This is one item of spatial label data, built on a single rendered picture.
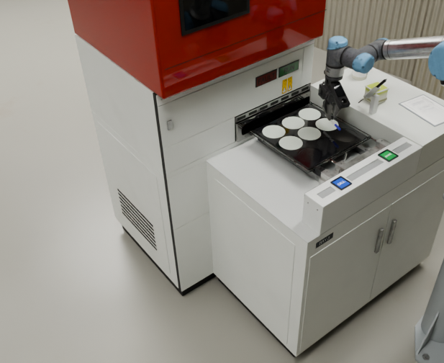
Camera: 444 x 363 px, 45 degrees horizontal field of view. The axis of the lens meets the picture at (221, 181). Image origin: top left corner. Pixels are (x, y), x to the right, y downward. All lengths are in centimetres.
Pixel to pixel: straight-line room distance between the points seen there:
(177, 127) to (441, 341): 159
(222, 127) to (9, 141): 226
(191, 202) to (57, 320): 96
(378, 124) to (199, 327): 128
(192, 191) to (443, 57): 115
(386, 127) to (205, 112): 75
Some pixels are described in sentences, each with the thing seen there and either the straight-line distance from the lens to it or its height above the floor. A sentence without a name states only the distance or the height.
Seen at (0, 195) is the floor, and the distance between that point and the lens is 371.
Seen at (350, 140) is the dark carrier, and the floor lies 90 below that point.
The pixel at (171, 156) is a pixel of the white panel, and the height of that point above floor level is 92.
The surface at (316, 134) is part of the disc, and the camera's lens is 233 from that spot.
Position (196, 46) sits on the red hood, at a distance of 195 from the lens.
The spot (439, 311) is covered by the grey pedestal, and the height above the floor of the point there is 22.
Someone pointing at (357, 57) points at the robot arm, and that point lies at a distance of 211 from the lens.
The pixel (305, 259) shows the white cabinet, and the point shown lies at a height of 73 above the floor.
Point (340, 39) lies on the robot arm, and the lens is 217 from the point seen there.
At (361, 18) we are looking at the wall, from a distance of 475.
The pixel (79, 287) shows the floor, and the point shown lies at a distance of 298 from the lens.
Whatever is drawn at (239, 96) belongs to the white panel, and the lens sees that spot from 225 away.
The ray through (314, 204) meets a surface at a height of 94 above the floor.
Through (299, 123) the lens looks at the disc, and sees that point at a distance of 239.
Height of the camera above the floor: 222
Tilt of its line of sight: 40 degrees down
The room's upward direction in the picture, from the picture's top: 2 degrees counter-clockwise
